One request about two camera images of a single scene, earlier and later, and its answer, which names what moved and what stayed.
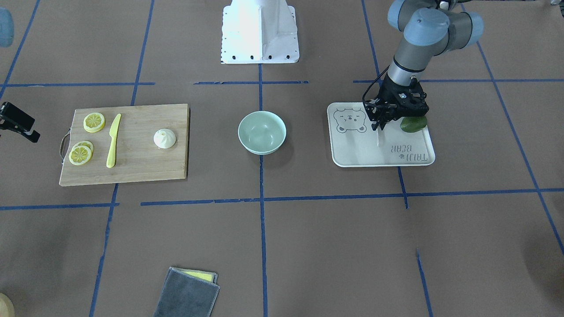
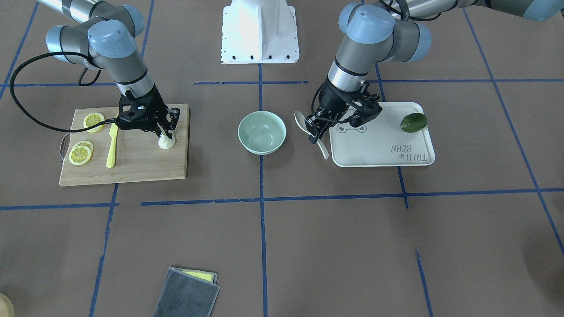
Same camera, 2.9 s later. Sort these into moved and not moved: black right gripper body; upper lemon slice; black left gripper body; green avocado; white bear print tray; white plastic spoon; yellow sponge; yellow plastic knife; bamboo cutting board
Moved: black left gripper body; black right gripper body; white plastic spoon
Not moved: white bear print tray; yellow sponge; bamboo cutting board; green avocado; upper lemon slice; yellow plastic knife
